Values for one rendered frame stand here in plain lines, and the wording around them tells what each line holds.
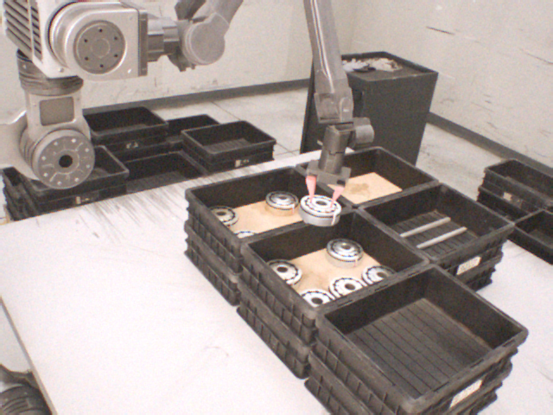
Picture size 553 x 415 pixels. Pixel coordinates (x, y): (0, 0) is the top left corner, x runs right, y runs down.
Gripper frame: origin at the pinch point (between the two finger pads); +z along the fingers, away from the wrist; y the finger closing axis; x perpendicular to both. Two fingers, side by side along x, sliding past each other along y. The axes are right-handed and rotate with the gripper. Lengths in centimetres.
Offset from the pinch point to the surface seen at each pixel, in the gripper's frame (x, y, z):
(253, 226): -16.8, 18.4, 21.4
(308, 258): -6.1, 0.0, 21.0
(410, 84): -189, -29, 9
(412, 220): -40, -29, 18
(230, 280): 5.4, 18.7, 26.5
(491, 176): -150, -78, 37
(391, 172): -64, -20, 13
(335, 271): -3.1, -7.8, 20.8
